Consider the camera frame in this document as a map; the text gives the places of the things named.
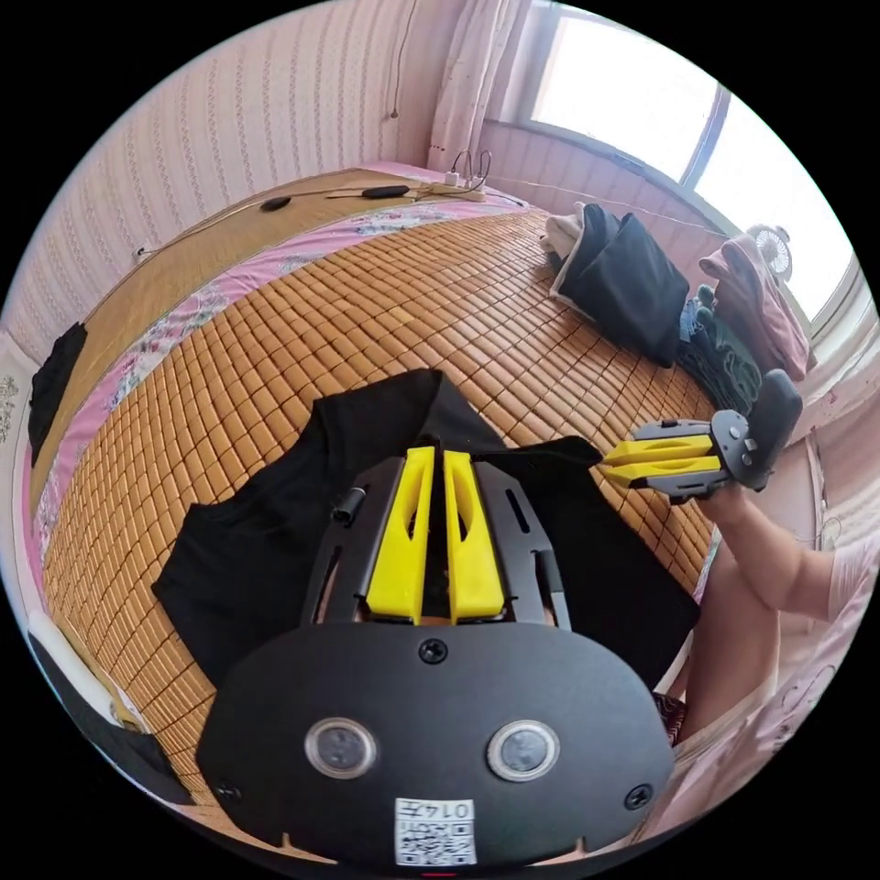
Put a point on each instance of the person's body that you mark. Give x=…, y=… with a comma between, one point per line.
x=735, y=653

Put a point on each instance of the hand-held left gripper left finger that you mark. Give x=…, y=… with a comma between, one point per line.
x=405, y=536

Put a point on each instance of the black oval device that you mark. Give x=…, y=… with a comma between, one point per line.
x=275, y=204

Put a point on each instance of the bed with woven mat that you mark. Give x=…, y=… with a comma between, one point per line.
x=385, y=302

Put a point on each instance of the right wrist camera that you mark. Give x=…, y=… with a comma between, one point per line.
x=780, y=412

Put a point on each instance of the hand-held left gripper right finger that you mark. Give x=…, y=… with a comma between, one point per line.
x=474, y=550

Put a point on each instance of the small white fan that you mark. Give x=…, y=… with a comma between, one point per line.
x=770, y=249

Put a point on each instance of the white power strip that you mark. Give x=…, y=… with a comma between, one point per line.
x=454, y=184

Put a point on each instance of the black oblong device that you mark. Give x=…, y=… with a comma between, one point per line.
x=385, y=192

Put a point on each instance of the window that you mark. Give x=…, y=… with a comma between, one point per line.
x=639, y=89

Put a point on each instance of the person's right forearm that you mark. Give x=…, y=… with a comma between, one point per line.
x=784, y=564

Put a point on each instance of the pile of clothes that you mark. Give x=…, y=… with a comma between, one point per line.
x=632, y=289

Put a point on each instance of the pink curtain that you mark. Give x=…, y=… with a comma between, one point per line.
x=481, y=75

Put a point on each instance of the person's right hand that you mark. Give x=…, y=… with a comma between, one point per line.
x=730, y=507

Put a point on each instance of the black cloth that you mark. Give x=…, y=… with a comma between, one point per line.
x=58, y=392

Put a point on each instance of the black t-shirt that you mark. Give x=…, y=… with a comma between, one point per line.
x=275, y=536

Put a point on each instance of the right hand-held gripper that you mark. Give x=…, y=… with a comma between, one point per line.
x=739, y=450

